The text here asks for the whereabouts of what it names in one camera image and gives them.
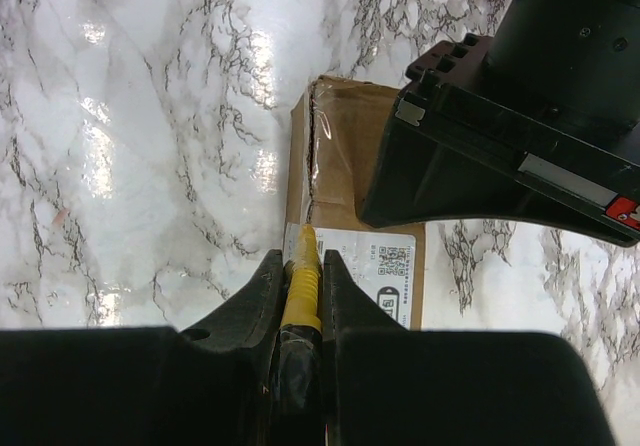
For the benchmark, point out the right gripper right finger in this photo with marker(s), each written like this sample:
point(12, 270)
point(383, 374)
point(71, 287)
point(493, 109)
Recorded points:
point(386, 385)

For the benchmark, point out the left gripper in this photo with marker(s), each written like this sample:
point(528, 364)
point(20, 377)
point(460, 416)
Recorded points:
point(463, 143)

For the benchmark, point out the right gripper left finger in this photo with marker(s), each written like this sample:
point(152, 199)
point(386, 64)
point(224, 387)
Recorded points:
point(204, 385)

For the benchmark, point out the yellow utility knife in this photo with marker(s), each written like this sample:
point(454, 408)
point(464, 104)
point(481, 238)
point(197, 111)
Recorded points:
point(297, 355)

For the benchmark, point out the brown cardboard express box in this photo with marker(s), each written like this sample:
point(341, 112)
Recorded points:
point(337, 127)

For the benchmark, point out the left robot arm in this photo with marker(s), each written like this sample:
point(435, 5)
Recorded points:
point(582, 54)

